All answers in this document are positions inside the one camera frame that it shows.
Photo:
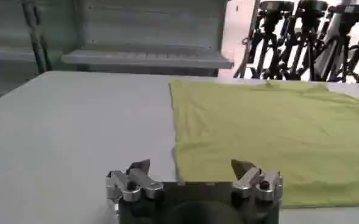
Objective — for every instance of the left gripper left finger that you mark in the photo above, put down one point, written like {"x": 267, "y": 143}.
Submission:
{"x": 133, "y": 180}

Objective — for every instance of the yellow-green shirt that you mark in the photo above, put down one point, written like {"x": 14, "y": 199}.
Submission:
{"x": 273, "y": 137}

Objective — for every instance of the dark metal post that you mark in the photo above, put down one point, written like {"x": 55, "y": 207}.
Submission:
{"x": 34, "y": 39}

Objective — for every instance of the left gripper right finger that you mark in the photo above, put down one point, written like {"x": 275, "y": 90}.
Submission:
{"x": 252, "y": 179}

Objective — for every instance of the grey metal shelf unit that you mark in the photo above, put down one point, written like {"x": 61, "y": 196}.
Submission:
{"x": 148, "y": 30}

